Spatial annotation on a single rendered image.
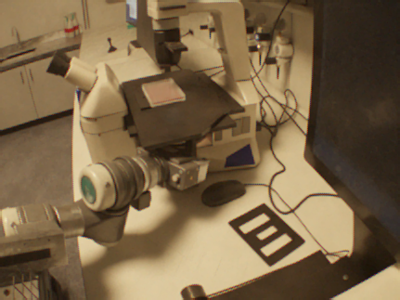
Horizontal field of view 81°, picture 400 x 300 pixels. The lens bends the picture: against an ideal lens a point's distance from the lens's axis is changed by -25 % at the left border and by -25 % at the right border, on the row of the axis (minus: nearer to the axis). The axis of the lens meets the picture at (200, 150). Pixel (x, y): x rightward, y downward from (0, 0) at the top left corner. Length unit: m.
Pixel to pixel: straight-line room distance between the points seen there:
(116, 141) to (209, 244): 0.32
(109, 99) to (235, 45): 0.35
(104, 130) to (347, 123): 0.55
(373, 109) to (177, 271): 0.50
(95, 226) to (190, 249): 0.22
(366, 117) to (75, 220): 0.48
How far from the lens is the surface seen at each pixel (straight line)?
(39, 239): 0.47
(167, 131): 0.62
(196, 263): 0.63
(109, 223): 0.56
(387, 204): 0.27
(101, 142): 0.71
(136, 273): 0.63
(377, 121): 0.25
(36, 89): 2.93
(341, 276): 0.53
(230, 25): 0.76
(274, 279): 0.52
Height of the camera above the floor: 1.28
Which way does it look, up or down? 36 degrees down
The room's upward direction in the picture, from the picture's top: 3 degrees counter-clockwise
